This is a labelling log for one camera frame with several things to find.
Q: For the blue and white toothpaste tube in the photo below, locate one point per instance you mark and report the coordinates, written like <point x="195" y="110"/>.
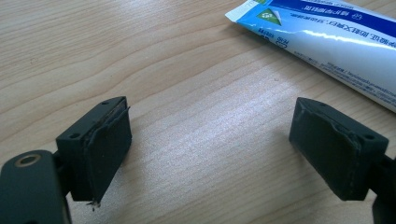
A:
<point x="327" y="34"/>

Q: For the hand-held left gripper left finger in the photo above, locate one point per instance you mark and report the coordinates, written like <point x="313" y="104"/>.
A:
<point x="102" y="146"/>

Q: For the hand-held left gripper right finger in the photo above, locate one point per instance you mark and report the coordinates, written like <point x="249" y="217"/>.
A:
<point x="330" y="146"/>

